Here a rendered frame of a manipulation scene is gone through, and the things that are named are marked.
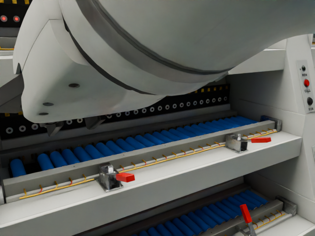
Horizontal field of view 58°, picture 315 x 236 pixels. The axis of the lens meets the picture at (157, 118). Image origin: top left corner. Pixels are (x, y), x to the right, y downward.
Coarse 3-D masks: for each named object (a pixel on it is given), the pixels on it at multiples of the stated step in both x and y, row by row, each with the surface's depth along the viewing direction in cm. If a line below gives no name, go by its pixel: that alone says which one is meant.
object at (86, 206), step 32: (96, 128) 57; (288, 128) 65; (192, 160) 51; (224, 160) 51; (256, 160) 56; (0, 192) 37; (64, 192) 40; (96, 192) 40; (128, 192) 41; (160, 192) 45; (192, 192) 48; (0, 224) 33; (32, 224) 35; (64, 224) 37; (96, 224) 40
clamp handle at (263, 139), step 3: (237, 135) 55; (240, 135) 55; (237, 138) 55; (255, 138) 51; (258, 138) 50; (261, 138) 50; (264, 138) 49; (267, 138) 49; (270, 138) 49; (243, 141) 53; (246, 141) 53; (249, 141) 52; (252, 141) 51; (255, 141) 51; (258, 141) 50; (261, 141) 50; (264, 141) 49; (267, 141) 49
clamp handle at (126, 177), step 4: (108, 168) 41; (112, 168) 41; (108, 172) 41; (112, 172) 42; (112, 176) 39; (116, 176) 38; (120, 176) 37; (124, 176) 36; (128, 176) 35; (132, 176) 36; (120, 180) 37; (124, 180) 36; (128, 180) 35; (132, 180) 36
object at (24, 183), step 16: (240, 128) 61; (256, 128) 62; (272, 128) 66; (176, 144) 52; (192, 144) 53; (208, 144) 55; (96, 160) 45; (112, 160) 45; (128, 160) 47; (144, 160) 48; (32, 176) 40; (48, 176) 40; (64, 176) 41; (80, 176) 43; (16, 192) 38
